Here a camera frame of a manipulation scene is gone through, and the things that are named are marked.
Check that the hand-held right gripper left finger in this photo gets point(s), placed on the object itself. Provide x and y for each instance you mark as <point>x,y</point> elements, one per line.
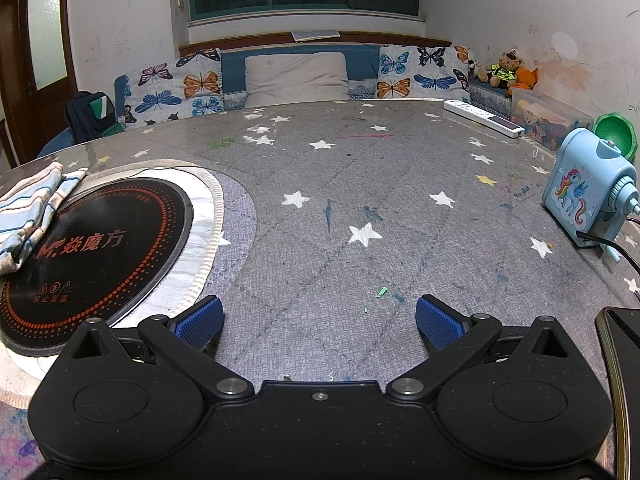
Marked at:
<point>200,320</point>

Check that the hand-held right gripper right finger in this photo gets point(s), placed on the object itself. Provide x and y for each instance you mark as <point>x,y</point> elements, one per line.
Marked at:
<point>440,322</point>

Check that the blue white striped shirt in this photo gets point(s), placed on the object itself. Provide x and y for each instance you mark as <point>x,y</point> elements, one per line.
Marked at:
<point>35,200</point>

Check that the black round induction cooktop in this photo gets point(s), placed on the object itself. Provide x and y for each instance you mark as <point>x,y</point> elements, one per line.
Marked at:
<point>100,260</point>

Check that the grey star tablecloth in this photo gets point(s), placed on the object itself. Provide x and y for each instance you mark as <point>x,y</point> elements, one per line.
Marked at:
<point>375,185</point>

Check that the black phone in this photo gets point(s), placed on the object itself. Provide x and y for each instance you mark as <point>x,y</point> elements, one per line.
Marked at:
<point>622,350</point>

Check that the blue unicorn pencil sharpener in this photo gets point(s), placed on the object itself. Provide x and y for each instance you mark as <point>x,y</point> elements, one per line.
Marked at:
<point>575,185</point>

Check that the white remote control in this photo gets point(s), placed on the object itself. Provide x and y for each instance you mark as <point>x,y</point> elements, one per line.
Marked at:
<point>480,115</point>

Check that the clear plastic storage box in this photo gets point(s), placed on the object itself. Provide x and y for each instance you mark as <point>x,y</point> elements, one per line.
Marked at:
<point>550,115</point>

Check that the butterfly print pillow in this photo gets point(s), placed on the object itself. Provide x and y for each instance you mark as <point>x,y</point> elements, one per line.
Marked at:
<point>200,82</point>
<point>400,72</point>

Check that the dark backpack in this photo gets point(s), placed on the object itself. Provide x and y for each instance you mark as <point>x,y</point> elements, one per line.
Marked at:
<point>80,115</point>

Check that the blue sofa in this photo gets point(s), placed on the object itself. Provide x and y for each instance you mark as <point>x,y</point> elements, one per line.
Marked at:
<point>232,67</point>

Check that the orange plush toy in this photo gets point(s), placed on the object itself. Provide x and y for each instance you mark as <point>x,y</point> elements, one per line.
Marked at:
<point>525,79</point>

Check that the plain white pillow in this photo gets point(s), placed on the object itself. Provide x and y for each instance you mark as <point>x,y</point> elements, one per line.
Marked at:
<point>295,80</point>

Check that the teddy bear toy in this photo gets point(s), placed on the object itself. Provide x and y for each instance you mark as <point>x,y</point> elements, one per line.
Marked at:
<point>505,72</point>

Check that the green bowl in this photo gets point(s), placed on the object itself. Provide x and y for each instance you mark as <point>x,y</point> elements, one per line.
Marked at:
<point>615,132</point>

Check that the panda plush toy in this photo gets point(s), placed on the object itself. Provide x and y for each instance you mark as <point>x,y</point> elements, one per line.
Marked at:
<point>472,65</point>

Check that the folded cloth on windowsill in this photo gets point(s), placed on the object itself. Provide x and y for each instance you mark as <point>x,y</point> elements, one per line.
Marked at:
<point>315,35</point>

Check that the brown wooden door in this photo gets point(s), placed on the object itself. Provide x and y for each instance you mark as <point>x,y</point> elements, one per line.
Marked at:
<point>15,60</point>

